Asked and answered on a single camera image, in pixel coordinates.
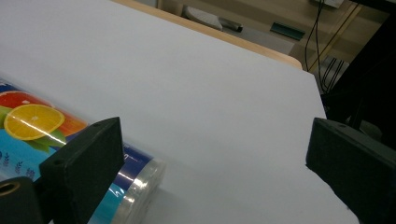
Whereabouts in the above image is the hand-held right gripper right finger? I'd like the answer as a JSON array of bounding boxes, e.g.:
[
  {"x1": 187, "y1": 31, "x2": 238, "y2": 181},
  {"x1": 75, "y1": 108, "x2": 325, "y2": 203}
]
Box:
[{"x1": 305, "y1": 117, "x2": 396, "y2": 224}]

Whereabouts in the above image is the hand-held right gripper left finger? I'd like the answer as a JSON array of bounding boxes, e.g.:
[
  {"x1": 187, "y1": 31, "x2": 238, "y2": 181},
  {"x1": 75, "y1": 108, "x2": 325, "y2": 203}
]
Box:
[{"x1": 38, "y1": 117, "x2": 126, "y2": 224}]

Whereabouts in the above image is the fruit print plastic wrap roll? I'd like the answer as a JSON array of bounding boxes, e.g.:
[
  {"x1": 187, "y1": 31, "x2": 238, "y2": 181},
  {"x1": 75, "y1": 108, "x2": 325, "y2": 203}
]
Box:
[{"x1": 0, "y1": 78, "x2": 167, "y2": 224}]

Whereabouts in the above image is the black stand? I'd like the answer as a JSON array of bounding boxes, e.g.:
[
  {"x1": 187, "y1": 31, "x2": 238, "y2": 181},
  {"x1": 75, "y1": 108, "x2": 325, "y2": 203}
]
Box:
[{"x1": 320, "y1": 12, "x2": 396, "y2": 150}]

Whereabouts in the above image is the green flat object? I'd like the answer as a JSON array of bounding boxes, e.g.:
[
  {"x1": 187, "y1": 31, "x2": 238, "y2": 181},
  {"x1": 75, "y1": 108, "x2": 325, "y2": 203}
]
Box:
[{"x1": 269, "y1": 21, "x2": 306, "y2": 41}]

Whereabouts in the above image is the grey shoe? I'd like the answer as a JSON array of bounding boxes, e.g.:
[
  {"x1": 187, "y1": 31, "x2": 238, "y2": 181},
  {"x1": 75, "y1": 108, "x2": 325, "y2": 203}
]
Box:
[{"x1": 181, "y1": 5, "x2": 244, "y2": 34}]

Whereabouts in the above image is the black cable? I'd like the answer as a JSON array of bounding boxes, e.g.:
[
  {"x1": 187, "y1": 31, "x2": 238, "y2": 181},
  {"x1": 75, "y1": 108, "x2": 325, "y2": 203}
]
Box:
[{"x1": 304, "y1": 0, "x2": 326, "y2": 91}]

